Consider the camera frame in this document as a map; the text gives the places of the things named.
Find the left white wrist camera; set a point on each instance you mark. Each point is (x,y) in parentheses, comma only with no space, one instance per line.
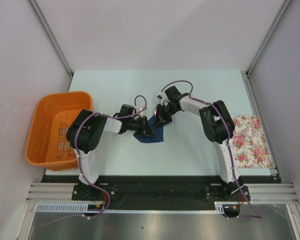
(140,109)

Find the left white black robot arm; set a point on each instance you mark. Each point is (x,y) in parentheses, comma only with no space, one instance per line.
(86,131)

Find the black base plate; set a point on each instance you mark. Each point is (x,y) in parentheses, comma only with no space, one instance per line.
(147,190)

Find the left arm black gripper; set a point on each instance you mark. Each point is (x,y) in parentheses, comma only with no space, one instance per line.
(145,129)

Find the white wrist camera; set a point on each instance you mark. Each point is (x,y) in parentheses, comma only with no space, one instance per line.
(162,97)
(140,109)

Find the orange plastic basket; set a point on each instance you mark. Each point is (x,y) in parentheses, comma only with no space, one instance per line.
(47,146)

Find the white slotted cable duct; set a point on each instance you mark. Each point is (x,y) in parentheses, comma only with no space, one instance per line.
(93,208)

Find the dark blue paper napkin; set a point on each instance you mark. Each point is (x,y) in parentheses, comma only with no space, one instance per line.
(157,137)

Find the floral cloth mat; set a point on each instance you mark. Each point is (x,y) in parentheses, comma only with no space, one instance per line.
(249,143)

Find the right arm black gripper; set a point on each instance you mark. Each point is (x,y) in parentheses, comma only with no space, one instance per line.
(161,118)

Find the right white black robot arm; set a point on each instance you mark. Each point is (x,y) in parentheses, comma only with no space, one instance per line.
(218,127)

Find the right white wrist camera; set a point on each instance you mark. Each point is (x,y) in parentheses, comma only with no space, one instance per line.
(162,97)

